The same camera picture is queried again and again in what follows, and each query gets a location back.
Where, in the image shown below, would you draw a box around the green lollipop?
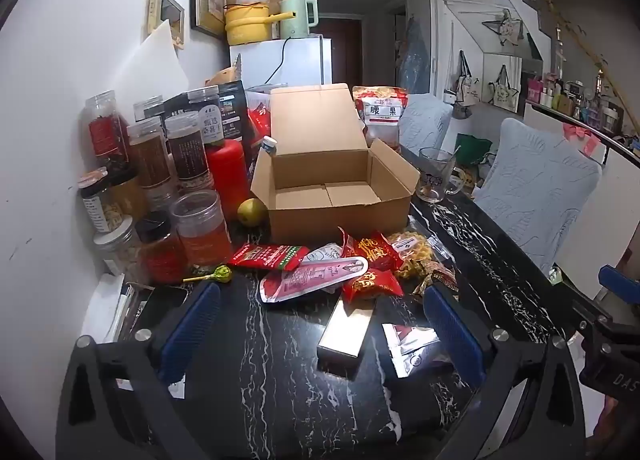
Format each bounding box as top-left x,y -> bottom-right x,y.
182,264 -> 233,285

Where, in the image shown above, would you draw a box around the clear jar red contents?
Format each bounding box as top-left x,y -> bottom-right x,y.
85,90 -> 132,166

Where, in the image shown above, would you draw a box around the brown cardboard box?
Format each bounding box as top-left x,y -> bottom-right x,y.
250,84 -> 421,247

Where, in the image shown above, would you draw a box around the red green snack packet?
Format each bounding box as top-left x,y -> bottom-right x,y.
228,243 -> 311,271

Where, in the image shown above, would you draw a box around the white fridge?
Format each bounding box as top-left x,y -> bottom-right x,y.
229,37 -> 333,91

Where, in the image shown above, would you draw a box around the black stand-up pouch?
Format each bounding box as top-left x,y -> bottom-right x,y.
162,80 -> 251,146

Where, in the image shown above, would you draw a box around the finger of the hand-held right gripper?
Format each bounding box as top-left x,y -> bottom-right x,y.
599,264 -> 640,311
570,296 -> 618,336

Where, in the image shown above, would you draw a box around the clear yellow snack packet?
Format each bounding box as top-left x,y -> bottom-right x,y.
387,231 -> 451,280

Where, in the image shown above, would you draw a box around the black-lidded jar of nuts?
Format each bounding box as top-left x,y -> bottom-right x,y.
77,166 -> 138,236

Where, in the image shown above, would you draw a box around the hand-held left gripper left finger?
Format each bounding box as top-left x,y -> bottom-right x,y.
56,283 -> 223,460

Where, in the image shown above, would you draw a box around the glass mug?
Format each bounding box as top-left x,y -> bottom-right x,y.
416,147 -> 466,203

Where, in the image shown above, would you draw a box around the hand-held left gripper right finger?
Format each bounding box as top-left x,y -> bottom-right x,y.
422,284 -> 587,460

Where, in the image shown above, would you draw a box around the hanging blue plastic bag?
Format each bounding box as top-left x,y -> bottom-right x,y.
400,15 -> 431,94

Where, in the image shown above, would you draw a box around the green electric kettle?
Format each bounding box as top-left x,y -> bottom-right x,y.
278,0 -> 319,40

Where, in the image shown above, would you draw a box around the beige wall intercom panel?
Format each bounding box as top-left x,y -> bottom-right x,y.
146,0 -> 186,50

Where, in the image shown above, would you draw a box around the clear jar silver lid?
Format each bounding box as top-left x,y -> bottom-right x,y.
132,95 -> 166,123

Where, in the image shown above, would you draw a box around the clear plastic container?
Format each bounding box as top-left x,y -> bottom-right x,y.
245,83 -> 288,106

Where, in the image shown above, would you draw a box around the tote bag black straps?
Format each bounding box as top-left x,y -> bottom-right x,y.
452,50 -> 482,107

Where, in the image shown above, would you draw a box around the brown paper bag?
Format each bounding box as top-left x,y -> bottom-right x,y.
205,65 -> 241,88

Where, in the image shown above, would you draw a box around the white printed snack packet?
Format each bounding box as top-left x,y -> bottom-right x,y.
300,243 -> 346,268

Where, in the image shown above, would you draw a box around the long pink snack packet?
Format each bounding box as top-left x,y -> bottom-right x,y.
259,256 -> 369,304

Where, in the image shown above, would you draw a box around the white plastic packet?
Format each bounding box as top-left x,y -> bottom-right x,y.
80,273 -> 126,343

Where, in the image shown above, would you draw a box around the black power cable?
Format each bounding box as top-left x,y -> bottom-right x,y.
266,35 -> 321,84

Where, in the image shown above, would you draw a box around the gold rectangular box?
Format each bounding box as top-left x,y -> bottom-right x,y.
316,296 -> 373,363

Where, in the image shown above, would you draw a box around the clear jar dark label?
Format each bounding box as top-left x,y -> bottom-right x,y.
165,111 -> 213,186

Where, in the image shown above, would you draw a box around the red canister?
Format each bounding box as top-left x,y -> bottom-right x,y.
205,139 -> 251,221

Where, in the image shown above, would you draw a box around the red gold snack packet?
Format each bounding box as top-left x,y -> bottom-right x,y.
337,227 -> 405,272
341,270 -> 405,302

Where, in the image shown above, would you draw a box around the red pouch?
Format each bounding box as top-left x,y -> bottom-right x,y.
245,90 -> 273,151

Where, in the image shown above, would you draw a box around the clear jar brown contents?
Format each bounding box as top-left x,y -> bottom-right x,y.
126,116 -> 177,188

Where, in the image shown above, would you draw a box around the row of cosmetic bottles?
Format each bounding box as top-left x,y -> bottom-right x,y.
525,68 -> 640,141

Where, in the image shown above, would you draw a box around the pink bow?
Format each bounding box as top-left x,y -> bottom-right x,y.
562,123 -> 601,153

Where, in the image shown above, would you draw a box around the silver-lidded jar pale contents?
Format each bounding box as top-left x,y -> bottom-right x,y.
93,215 -> 146,283

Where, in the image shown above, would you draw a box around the black-lidded jar red contents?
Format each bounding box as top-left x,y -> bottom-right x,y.
135,211 -> 188,283

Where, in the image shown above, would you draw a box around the yellow pot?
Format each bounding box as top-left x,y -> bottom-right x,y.
224,1 -> 293,46

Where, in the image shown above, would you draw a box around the clear-lidded jar orange contents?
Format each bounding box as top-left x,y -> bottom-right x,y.
170,190 -> 234,268

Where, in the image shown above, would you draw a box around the yellow lemon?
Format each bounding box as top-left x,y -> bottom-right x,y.
236,197 -> 269,227

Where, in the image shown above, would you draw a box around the white foam board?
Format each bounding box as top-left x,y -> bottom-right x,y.
107,19 -> 193,114

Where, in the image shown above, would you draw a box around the green bag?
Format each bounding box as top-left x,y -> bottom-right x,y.
454,134 -> 493,166

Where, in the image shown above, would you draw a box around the red white nut bag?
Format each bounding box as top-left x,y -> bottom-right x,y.
352,85 -> 410,151

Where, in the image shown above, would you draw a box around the silver foil packet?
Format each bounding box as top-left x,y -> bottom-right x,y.
381,323 -> 453,378

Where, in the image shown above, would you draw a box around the white cabinet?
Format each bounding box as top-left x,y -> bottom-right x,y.
522,103 -> 640,301

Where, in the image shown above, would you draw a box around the large grey covered chair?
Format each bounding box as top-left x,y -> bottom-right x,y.
472,117 -> 603,273

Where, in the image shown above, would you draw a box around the small grey covered chair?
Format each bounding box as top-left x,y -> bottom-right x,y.
397,94 -> 453,156

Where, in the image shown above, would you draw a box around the brown candy wrapper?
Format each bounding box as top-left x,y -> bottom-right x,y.
411,260 -> 460,298

